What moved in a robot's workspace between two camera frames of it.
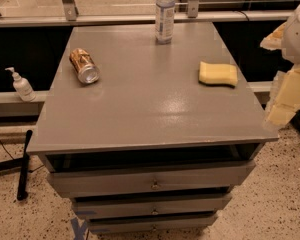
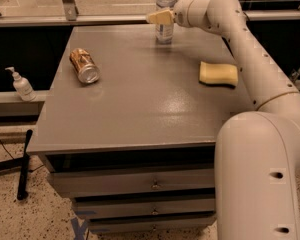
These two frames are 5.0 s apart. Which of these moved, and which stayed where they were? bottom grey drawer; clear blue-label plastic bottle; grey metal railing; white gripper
Moved: white gripper
Stayed: clear blue-label plastic bottle; bottom grey drawer; grey metal railing
